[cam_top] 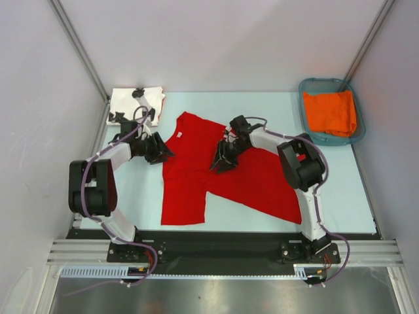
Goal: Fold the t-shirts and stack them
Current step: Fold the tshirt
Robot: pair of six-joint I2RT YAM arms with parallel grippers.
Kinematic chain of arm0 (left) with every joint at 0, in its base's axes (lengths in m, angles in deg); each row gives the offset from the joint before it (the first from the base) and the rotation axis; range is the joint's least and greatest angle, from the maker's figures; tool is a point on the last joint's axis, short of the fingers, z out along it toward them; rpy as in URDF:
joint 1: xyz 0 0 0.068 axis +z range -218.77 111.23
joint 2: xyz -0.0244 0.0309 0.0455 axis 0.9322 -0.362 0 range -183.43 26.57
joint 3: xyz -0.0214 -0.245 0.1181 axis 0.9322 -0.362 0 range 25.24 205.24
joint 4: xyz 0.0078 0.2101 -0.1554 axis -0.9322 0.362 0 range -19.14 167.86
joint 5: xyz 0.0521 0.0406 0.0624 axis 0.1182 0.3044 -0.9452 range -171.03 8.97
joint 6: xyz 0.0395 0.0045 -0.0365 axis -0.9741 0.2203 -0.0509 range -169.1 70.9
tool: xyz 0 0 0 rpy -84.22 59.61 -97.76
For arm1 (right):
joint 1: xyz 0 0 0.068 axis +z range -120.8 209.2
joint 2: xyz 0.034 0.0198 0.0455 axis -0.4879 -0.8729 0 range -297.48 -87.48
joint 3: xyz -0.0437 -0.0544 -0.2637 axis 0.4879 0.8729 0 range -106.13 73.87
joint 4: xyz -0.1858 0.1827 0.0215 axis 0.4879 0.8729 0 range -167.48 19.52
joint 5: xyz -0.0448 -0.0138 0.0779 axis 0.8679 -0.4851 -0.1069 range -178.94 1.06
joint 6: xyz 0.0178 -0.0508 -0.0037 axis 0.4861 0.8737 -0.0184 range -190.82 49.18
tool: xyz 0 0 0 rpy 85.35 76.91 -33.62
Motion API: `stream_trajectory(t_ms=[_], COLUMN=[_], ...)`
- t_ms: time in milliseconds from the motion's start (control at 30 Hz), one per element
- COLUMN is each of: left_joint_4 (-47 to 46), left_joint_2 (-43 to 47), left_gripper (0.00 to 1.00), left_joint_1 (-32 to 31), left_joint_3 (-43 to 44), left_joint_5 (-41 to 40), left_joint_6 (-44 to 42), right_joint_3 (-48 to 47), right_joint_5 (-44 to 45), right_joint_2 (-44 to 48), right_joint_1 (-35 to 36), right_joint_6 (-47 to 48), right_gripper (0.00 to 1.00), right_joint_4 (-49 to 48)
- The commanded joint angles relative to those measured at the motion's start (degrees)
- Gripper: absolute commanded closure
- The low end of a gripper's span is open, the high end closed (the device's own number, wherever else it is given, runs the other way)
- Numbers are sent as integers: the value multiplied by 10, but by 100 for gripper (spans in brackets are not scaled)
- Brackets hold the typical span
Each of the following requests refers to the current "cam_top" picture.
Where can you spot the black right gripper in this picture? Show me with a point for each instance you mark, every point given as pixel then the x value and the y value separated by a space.
pixel 230 161

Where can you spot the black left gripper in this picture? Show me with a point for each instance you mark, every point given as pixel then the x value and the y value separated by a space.
pixel 160 152

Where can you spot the red t shirt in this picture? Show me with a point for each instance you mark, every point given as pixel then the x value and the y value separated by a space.
pixel 257 182

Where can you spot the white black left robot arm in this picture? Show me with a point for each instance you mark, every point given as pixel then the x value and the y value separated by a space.
pixel 92 190

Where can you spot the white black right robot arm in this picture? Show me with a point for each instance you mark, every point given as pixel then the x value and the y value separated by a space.
pixel 304 167

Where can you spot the white folded printed t shirt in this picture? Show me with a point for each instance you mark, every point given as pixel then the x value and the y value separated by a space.
pixel 124 101

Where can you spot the teal plastic basket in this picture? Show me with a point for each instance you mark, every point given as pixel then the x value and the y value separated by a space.
pixel 316 86

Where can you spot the orange t shirt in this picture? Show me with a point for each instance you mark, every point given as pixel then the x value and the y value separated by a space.
pixel 332 114

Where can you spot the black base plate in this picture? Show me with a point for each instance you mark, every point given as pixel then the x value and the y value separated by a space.
pixel 215 253

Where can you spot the aluminium front rail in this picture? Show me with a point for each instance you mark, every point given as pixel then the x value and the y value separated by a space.
pixel 372 253

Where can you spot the white slotted cable duct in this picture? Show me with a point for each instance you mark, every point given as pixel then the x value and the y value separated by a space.
pixel 137 272

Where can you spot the aluminium frame post left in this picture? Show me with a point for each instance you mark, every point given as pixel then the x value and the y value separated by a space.
pixel 74 39

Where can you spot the aluminium frame post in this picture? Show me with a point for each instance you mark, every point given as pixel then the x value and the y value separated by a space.
pixel 74 39
pixel 377 24

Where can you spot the aluminium frame post right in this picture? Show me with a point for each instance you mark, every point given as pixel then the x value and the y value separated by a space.
pixel 377 24

